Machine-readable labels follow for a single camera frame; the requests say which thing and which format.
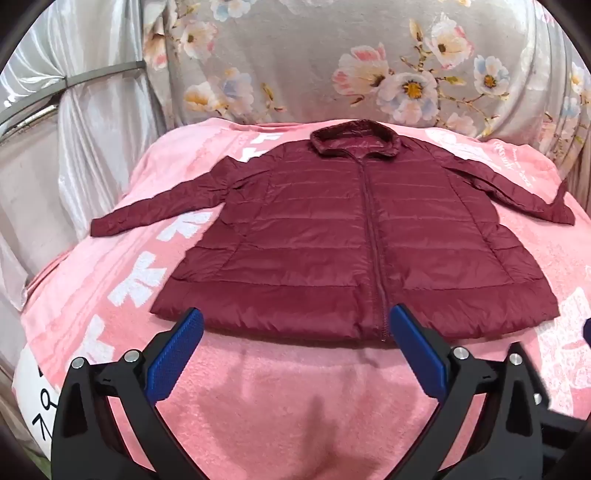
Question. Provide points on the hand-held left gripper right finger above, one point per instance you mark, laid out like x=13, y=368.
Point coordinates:
x=418, y=346

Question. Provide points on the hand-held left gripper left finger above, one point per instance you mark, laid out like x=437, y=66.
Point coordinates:
x=178, y=350

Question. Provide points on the maroon puffer jacket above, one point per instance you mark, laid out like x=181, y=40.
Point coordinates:
x=300, y=230

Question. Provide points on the pink printed blanket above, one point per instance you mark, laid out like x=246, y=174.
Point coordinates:
x=277, y=392

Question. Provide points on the white satin cloth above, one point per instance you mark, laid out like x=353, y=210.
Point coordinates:
x=92, y=152

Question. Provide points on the chrome metal tube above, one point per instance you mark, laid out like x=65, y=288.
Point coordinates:
x=27, y=115

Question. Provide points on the grey floral cloth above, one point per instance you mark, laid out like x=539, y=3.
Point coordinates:
x=286, y=69

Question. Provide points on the grey metal rail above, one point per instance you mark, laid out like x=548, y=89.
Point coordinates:
x=106, y=72

